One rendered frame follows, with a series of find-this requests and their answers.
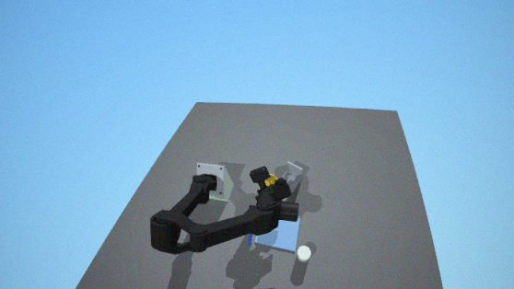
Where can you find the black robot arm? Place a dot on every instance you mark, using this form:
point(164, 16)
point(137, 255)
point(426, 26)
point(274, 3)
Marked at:
point(260, 219)

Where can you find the yellow plate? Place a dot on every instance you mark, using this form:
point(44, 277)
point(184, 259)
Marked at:
point(270, 180)

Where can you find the light blue square mat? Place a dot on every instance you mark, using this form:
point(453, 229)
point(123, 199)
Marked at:
point(284, 236)

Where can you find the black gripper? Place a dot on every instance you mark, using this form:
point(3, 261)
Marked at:
point(260, 175)

